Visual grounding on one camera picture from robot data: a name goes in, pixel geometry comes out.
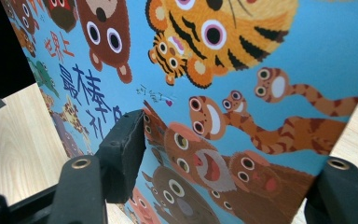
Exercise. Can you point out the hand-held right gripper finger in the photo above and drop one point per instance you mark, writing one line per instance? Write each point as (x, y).
(121, 161)

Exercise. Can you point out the blue animal picture book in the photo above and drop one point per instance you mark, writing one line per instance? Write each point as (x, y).
(261, 102)

